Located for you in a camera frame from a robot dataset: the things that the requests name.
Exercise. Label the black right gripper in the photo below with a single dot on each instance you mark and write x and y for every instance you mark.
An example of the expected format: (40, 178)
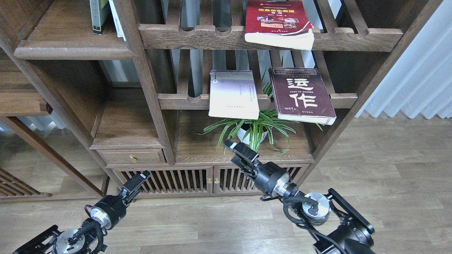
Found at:
(269, 178)

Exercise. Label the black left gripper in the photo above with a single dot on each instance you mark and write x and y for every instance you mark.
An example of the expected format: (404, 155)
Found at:
(111, 209)

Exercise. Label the maroon book white characters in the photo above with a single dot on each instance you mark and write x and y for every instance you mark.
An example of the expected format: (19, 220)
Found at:
(300, 95)

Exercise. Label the red paperback book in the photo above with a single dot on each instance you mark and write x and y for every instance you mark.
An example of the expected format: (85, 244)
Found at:
(281, 24)

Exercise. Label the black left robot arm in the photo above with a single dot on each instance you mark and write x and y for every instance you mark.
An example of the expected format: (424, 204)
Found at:
(88, 239)

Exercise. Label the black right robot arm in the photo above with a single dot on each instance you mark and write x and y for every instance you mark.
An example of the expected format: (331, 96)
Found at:
(353, 235)

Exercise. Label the white plant pot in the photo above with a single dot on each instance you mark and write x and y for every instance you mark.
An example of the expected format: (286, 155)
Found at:
(247, 139)

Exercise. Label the brass drawer knob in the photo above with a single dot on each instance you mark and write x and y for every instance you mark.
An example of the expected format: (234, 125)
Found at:
(133, 159)

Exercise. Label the green spider plant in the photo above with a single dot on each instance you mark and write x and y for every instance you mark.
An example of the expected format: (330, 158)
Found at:
(267, 118)

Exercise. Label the white lavender paperback book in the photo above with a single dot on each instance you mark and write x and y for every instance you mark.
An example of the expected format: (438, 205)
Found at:
(233, 95)

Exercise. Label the dark wooden bookshelf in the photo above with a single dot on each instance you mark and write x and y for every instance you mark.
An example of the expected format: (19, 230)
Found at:
(149, 96)

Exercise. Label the wooden side rack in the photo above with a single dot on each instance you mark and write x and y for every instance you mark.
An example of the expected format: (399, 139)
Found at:
(14, 189)

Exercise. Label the white upright book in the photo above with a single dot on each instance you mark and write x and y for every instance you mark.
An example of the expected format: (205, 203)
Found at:
(116, 20)

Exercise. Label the green spine upright book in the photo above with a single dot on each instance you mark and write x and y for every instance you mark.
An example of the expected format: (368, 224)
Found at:
(100, 11)

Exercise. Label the white pleated curtain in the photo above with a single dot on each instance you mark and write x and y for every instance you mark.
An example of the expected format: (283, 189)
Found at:
(420, 82)

